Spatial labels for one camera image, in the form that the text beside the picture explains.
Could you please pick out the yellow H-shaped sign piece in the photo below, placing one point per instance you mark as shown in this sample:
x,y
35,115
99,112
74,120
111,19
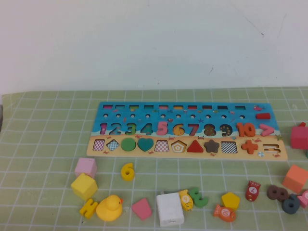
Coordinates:
x,y
88,209

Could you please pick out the pink wooden cube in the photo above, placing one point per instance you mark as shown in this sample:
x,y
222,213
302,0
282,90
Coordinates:
x,y
85,167

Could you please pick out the orange plus sign piece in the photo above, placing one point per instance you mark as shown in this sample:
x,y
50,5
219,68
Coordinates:
x,y
249,146

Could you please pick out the orange wooden cube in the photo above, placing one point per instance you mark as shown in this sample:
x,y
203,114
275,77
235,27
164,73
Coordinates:
x,y
295,179

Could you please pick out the teal heart piece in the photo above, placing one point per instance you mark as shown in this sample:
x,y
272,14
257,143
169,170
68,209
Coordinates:
x,y
145,144

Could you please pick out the red wooden cube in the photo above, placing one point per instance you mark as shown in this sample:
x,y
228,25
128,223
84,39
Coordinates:
x,y
299,138

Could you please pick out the white power adapter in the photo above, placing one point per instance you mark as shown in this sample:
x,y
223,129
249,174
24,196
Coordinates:
x,y
169,209

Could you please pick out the brown number eight piece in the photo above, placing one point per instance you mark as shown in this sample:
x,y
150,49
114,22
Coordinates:
x,y
276,192

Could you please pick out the dark grey number nine piece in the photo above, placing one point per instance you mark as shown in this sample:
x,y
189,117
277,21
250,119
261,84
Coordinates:
x,y
290,205

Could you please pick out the pink wooden fish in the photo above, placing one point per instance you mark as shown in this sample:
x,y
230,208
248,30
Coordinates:
x,y
304,198

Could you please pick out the green grid table mat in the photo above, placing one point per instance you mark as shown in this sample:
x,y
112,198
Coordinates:
x,y
48,134

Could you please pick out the pink trapezoid piece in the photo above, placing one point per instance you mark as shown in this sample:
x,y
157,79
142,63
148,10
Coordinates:
x,y
142,209

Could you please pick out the yellow number six piece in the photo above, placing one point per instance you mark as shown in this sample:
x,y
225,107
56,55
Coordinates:
x,y
127,174

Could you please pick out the orange wooden fish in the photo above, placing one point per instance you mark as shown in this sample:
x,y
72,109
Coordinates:
x,y
225,213

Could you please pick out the orange number ten piece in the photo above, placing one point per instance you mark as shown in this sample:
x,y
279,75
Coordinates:
x,y
249,130

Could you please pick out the yellow wooden cube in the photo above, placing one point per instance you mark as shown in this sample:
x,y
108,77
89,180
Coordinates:
x,y
83,187

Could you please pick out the blue wooden number puzzle board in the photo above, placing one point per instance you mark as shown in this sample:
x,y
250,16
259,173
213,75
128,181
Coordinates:
x,y
216,120

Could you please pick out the yellow pentagon piece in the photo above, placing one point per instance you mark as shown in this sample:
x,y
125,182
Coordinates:
x,y
230,201

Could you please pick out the yellow rubber duck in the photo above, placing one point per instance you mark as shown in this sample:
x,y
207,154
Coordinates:
x,y
109,209

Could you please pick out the green number three piece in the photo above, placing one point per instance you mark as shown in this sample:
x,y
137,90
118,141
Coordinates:
x,y
198,197

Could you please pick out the small red wooden piece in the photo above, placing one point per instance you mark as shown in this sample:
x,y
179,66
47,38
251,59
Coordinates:
x,y
302,124

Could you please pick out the red wooden fish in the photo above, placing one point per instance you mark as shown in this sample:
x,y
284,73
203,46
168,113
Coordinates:
x,y
252,191

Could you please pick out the red triangle piece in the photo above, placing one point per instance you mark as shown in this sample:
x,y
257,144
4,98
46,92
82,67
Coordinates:
x,y
195,148

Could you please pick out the yellow wooden fish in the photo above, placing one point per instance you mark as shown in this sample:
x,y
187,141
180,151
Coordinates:
x,y
185,199

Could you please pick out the green circle piece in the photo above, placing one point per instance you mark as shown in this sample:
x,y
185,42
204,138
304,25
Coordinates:
x,y
129,145

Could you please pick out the pink number five piece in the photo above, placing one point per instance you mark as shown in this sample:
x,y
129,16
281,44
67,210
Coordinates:
x,y
162,128

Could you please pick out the red rectangular block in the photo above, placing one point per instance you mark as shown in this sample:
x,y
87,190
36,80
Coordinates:
x,y
263,116

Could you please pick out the brown star piece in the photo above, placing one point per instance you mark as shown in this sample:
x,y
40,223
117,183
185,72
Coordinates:
x,y
212,146

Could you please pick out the pink greater-than sign piece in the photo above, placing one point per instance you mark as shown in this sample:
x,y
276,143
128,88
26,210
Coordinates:
x,y
265,130

